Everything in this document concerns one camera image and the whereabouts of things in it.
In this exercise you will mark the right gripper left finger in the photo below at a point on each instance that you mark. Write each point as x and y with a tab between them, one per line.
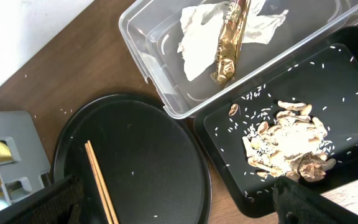
59	203

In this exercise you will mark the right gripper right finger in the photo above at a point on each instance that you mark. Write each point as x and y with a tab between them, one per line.
296	204

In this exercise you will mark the wooden chopstick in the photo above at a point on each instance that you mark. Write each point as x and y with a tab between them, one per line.
113	213
98	179

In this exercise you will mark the peanut shells and rice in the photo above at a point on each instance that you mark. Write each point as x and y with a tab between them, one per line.
294	146

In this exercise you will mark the gold foil wrapper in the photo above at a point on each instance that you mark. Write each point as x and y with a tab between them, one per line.
230	41

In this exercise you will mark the white tissue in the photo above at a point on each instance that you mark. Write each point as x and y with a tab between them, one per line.
201	26

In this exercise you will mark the grey dishwasher rack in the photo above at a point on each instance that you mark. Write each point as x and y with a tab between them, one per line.
28	171

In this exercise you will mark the black rectangular waste bin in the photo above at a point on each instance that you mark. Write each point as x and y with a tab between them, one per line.
325	76

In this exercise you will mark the clear plastic waste bin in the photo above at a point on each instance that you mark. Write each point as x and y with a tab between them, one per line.
153	30

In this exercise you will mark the round black tray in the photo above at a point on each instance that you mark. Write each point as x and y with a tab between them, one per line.
152	165

